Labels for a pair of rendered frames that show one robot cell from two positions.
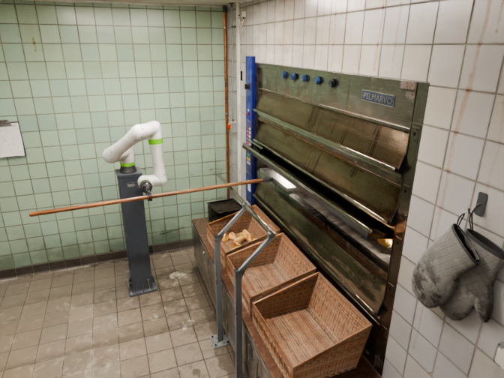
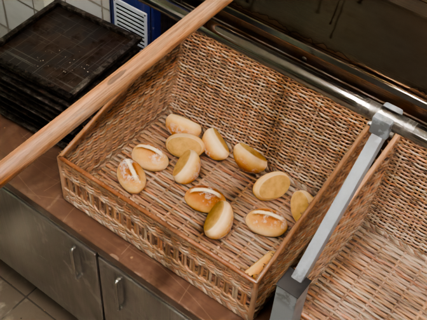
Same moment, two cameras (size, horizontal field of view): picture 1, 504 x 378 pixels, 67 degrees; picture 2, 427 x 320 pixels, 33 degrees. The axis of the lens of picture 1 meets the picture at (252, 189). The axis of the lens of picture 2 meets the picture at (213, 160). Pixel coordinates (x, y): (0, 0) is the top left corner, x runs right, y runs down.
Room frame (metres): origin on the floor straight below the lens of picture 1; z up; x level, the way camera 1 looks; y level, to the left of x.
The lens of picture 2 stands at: (2.01, 0.74, 1.93)
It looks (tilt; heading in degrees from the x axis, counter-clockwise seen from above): 47 degrees down; 324
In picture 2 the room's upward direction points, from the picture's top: 4 degrees clockwise
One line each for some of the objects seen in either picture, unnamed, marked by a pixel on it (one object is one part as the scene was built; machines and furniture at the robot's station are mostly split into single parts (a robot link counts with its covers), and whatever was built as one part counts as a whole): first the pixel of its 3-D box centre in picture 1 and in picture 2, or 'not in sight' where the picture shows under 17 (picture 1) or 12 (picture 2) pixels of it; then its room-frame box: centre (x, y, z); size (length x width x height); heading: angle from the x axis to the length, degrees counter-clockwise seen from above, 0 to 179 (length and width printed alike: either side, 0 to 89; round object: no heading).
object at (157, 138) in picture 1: (154, 132); not in sight; (3.01, 0.78, 1.58); 0.13 x 0.12 x 0.18; 152
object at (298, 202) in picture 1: (307, 208); not in sight; (2.47, -0.39, 1.16); 1.80 x 0.06 x 0.04; 20
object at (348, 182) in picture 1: (307, 157); not in sight; (2.47, -0.37, 1.54); 1.79 x 0.11 x 0.19; 20
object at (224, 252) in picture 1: (241, 234); (215, 157); (2.92, 0.09, 0.72); 0.56 x 0.49 x 0.28; 21
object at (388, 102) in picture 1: (314, 86); not in sight; (2.47, -0.39, 1.99); 1.80 x 0.08 x 0.21; 20
